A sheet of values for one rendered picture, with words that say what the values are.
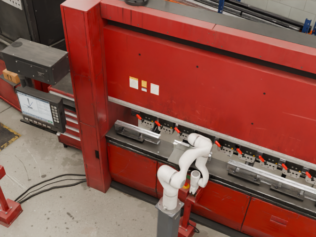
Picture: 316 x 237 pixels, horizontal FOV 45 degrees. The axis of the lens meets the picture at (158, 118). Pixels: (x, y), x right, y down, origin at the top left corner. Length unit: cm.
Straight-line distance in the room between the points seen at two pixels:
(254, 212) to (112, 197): 165
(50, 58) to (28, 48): 25
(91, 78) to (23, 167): 198
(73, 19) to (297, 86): 180
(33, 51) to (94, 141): 118
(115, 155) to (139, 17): 165
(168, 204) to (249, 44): 140
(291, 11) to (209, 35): 469
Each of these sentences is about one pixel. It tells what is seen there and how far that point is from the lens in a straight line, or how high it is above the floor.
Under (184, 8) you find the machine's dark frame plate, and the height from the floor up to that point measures 230.
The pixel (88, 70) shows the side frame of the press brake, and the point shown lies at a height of 174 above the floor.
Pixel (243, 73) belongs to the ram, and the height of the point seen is 199.
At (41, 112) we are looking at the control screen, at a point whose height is 142.
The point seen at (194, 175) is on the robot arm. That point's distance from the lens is 344.
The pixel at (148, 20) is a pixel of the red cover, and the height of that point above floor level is 224.
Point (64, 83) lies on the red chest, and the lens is 458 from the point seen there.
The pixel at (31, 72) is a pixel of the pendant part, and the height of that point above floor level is 182.
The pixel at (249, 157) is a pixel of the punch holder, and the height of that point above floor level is 115.
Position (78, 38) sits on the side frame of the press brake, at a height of 203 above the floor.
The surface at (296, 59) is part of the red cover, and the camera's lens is 286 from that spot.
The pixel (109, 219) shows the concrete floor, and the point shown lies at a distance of 442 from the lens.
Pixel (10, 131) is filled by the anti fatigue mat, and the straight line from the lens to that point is 556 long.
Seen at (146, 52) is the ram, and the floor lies 194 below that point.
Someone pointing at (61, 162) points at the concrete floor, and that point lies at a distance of 502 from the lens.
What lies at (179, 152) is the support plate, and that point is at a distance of 368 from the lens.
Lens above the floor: 369
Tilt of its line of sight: 42 degrees down
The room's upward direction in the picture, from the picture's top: 2 degrees clockwise
